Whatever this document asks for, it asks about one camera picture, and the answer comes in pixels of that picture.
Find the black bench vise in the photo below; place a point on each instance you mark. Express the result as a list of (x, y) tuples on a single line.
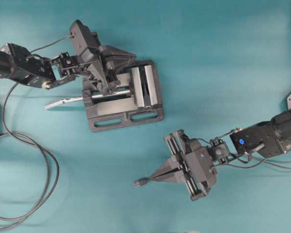
[(137, 100)]

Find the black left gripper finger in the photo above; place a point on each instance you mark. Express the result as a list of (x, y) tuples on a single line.
[(116, 59), (111, 77)]

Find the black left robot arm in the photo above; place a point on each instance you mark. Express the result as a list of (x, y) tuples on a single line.
[(20, 66)]

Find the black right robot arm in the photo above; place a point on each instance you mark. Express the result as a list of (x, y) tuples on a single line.
[(268, 138)]

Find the silver vise screw handle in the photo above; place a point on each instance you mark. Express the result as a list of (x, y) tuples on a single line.
[(63, 102)]

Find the black USB cable plug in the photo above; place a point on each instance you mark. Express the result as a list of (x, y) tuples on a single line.
[(141, 182)]

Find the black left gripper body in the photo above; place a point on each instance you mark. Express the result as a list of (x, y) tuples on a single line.
[(95, 74)]

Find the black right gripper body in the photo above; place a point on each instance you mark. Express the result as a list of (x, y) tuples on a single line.
[(176, 141)]

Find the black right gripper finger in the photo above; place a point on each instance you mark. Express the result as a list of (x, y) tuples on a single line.
[(173, 176), (170, 164)]

